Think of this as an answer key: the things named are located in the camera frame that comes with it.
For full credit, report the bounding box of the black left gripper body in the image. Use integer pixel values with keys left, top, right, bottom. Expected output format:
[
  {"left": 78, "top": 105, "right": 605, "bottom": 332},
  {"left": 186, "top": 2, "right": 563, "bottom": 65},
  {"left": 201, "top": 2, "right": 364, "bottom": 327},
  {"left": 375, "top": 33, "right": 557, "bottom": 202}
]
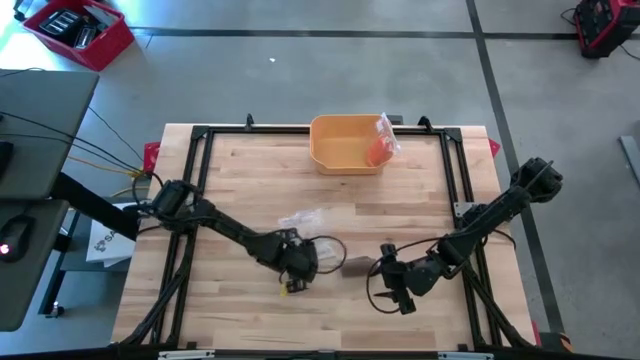
[{"left": 272, "top": 228, "right": 321, "bottom": 284}]

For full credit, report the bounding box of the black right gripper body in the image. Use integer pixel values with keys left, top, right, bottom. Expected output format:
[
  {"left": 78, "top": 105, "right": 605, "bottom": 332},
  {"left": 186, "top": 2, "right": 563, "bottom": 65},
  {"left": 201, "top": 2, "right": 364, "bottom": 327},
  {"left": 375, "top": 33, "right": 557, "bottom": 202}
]
[{"left": 380, "top": 243, "right": 431, "bottom": 300}]

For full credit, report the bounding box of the brown elastic bandage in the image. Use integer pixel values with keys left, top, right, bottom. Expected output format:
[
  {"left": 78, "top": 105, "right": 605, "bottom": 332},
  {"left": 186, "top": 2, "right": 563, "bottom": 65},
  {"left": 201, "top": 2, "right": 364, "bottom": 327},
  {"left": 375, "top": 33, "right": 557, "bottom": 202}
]
[{"left": 341, "top": 256, "right": 377, "bottom": 279}]

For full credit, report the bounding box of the clear plastic zip bag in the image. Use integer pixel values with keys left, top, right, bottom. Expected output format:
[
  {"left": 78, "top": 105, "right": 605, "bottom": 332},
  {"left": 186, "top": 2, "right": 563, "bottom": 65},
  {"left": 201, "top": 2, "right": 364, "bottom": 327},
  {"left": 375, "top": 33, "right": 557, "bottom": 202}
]
[
  {"left": 367, "top": 112, "right": 402, "bottom": 169},
  {"left": 277, "top": 208, "right": 341, "bottom": 264}
]

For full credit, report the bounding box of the orange elastic bandage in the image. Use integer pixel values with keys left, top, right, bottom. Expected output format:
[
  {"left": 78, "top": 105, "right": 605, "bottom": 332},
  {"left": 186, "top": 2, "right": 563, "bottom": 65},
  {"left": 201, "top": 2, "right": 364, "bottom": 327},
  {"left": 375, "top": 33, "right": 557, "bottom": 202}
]
[{"left": 366, "top": 137, "right": 394, "bottom": 168}]

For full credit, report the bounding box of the yellow plastic bin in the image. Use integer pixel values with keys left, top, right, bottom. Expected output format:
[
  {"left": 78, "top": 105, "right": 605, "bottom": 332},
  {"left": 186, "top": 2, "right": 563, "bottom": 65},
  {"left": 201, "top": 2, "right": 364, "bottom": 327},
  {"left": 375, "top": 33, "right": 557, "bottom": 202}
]
[{"left": 308, "top": 113, "right": 396, "bottom": 176}]

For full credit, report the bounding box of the orange and black caster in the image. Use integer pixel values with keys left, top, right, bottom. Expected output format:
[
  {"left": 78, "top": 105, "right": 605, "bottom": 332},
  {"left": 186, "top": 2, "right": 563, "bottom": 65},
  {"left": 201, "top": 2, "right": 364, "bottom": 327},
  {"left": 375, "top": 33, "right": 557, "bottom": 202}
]
[{"left": 539, "top": 329, "right": 574, "bottom": 354}]

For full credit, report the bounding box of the white sheet with logo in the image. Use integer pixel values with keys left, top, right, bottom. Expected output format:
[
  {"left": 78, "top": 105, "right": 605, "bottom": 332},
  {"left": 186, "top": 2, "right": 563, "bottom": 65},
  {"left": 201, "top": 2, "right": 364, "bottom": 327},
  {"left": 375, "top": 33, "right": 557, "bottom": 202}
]
[{"left": 85, "top": 202, "right": 137, "bottom": 269}]

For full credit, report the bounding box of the black desk support beam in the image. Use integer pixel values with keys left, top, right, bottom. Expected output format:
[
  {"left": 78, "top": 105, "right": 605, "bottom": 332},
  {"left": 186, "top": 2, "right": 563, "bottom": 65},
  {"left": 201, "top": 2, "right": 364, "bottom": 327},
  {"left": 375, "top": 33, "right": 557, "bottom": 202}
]
[{"left": 49, "top": 172, "right": 142, "bottom": 242}]

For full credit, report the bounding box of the grey metal bar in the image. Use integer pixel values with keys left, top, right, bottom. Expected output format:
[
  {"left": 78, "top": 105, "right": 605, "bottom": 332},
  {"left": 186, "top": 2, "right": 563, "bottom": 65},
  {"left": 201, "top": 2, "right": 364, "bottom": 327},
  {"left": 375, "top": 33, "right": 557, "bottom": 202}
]
[{"left": 618, "top": 134, "right": 640, "bottom": 189}]

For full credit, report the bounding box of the grey desk top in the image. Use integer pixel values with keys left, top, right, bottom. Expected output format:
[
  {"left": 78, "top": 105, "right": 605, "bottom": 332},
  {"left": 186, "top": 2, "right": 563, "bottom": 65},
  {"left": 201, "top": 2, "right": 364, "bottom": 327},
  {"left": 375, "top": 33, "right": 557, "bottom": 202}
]
[
  {"left": 0, "top": 69, "right": 100, "bottom": 201},
  {"left": 0, "top": 198, "right": 70, "bottom": 333}
]

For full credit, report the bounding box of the black computer mouse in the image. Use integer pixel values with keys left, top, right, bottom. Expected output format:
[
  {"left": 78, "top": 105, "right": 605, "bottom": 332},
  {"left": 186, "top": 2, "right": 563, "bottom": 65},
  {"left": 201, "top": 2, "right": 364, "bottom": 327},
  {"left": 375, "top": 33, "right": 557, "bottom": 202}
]
[{"left": 0, "top": 214, "right": 35, "bottom": 264}]

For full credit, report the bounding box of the red plastic crate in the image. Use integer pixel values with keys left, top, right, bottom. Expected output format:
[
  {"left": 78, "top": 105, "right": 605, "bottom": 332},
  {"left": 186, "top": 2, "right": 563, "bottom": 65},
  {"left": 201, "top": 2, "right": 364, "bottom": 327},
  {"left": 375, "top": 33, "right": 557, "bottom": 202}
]
[{"left": 19, "top": 0, "right": 135, "bottom": 72}]

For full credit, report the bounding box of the black and silver device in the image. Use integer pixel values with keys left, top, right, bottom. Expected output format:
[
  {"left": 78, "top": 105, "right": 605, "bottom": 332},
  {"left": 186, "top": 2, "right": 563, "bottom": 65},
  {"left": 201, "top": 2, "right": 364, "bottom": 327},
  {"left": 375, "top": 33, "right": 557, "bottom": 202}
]
[{"left": 72, "top": 23, "right": 100, "bottom": 50}]

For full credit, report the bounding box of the black keyboard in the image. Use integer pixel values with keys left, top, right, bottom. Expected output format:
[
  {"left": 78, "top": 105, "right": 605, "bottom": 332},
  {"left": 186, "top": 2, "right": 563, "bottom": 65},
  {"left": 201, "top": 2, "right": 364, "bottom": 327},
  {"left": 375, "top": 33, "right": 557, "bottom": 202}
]
[{"left": 0, "top": 141, "right": 15, "bottom": 181}]

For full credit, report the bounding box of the red and black tool case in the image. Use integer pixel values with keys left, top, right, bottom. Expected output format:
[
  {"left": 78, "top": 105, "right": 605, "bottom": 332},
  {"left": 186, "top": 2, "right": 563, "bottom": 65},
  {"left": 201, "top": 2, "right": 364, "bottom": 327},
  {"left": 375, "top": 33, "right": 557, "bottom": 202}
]
[{"left": 572, "top": 0, "right": 640, "bottom": 59}]

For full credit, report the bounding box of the black device with white stripes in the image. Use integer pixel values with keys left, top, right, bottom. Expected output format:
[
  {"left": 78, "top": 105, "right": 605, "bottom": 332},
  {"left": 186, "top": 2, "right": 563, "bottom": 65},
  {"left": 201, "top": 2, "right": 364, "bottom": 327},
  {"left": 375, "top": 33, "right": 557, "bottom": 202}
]
[{"left": 37, "top": 7, "right": 81, "bottom": 37}]

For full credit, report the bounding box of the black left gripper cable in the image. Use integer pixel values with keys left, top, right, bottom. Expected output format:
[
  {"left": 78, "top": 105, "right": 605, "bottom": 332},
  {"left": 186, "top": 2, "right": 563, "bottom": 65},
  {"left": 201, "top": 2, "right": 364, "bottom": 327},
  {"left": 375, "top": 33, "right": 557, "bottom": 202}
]
[{"left": 299, "top": 234, "right": 348, "bottom": 275}]

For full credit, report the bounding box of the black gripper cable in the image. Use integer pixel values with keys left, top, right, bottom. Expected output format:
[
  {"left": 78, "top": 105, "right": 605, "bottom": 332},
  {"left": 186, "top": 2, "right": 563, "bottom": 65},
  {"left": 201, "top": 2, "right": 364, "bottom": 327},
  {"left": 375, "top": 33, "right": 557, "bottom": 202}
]
[
  {"left": 366, "top": 235, "right": 444, "bottom": 315},
  {"left": 299, "top": 234, "right": 348, "bottom": 275}
]

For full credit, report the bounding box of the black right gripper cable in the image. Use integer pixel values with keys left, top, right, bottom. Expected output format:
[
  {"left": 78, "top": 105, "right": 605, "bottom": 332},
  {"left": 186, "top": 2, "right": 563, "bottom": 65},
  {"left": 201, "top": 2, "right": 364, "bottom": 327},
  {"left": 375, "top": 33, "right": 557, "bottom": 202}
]
[{"left": 366, "top": 235, "right": 444, "bottom": 315}]

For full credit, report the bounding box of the white table bracket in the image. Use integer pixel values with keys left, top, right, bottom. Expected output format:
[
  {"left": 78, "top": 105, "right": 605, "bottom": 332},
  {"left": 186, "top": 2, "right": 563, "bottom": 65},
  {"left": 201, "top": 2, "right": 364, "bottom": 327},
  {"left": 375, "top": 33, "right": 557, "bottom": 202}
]
[
  {"left": 438, "top": 351, "right": 495, "bottom": 360},
  {"left": 158, "top": 349, "right": 216, "bottom": 360}
]

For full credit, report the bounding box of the yellow floor cable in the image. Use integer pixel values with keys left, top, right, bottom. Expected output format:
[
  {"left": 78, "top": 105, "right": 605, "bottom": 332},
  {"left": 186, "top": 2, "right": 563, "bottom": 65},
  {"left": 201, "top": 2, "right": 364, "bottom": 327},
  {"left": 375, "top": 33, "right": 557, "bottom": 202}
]
[{"left": 67, "top": 154, "right": 151, "bottom": 199}]

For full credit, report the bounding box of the black desk cable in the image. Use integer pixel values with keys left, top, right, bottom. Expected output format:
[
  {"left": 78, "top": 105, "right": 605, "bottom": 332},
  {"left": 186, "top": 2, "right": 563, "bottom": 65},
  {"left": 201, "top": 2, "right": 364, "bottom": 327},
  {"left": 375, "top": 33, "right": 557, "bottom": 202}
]
[{"left": 0, "top": 110, "right": 131, "bottom": 171}]

